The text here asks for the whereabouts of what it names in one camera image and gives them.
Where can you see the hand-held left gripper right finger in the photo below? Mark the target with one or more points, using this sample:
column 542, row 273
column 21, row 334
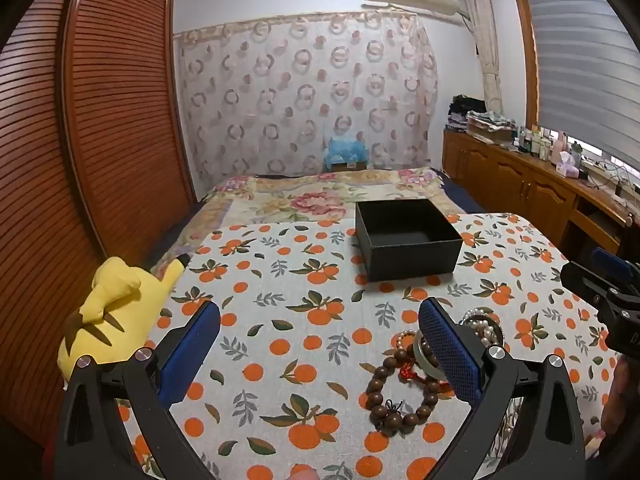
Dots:
column 450, row 355

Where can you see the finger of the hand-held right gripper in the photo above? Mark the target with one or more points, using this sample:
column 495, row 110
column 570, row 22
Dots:
column 612, row 262
column 582, row 280

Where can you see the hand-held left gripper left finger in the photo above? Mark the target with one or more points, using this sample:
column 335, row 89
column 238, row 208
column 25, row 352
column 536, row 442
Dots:
column 192, row 355

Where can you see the pale green jade bangle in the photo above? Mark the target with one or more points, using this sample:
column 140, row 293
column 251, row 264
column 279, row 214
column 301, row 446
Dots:
column 426, row 363

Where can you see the black cardboard box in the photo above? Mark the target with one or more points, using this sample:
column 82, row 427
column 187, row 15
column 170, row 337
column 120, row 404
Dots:
column 400, row 260

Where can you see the person's right hand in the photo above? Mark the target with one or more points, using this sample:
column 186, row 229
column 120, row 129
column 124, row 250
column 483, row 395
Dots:
column 620, row 395

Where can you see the yellow plush toy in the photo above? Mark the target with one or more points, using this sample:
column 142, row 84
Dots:
column 125, row 300

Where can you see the white power strip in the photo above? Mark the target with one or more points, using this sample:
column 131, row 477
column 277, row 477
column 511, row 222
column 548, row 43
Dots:
column 597, row 164

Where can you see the pink tissue box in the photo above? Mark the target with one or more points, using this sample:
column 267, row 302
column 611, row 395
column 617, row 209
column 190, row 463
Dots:
column 567, row 166

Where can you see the orange fruit print tablecloth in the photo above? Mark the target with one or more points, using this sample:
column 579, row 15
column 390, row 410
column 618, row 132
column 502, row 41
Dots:
column 300, row 310

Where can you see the pink bottle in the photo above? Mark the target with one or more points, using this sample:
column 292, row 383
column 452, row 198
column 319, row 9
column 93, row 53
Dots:
column 558, row 145

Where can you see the wooden side cabinet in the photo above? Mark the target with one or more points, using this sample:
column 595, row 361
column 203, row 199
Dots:
column 500, row 175

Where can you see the group of cosmetic bottles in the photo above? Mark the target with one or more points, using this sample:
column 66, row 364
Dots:
column 535, row 142

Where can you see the navy bed sheet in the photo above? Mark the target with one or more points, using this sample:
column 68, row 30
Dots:
column 462, row 197

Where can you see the stack of patterned fabrics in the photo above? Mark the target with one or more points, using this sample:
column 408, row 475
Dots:
column 492, row 125

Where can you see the wooden louvred wardrobe door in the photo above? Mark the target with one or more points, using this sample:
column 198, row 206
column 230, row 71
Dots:
column 35, row 210
column 125, row 110

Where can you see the grey window blind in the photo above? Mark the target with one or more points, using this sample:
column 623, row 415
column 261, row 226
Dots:
column 585, row 50

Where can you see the small cardboard box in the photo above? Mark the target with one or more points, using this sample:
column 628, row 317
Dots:
column 347, row 166

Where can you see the blue plastic bag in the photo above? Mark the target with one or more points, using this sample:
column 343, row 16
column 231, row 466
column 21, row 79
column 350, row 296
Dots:
column 345, row 150

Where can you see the beige window curtain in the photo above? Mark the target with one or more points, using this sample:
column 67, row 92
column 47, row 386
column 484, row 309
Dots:
column 482, row 35

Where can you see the circle pattern wall curtain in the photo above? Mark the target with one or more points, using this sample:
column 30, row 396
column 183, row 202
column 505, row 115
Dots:
column 300, row 100

